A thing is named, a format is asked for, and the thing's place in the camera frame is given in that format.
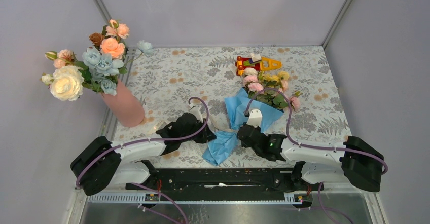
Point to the colourful toy block car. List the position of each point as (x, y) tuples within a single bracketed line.
[(257, 62)]

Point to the flowers in vase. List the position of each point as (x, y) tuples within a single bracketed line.
[(98, 70)]

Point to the pink ceramic vase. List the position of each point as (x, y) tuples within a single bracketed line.
[(125, 107)]

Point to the blue paper bouquet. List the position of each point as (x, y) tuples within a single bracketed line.
[(260, 91)]

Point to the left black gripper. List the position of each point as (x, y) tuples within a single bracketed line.
[(206, 136)]

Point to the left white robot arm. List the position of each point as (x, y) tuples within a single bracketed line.
[(106, 164)]

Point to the cream ribbon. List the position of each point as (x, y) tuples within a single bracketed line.
[(218, 125)]

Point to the floral patterned table mat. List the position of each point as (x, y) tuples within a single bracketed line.
[(164, 81)]

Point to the white slotted cable duct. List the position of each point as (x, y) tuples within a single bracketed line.
[(202, 197)]

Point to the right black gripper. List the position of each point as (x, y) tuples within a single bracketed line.
[(243, 145)]

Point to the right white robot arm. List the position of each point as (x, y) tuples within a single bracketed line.
[(353, 161)]

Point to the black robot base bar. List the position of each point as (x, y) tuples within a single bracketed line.
[(233, 180)]

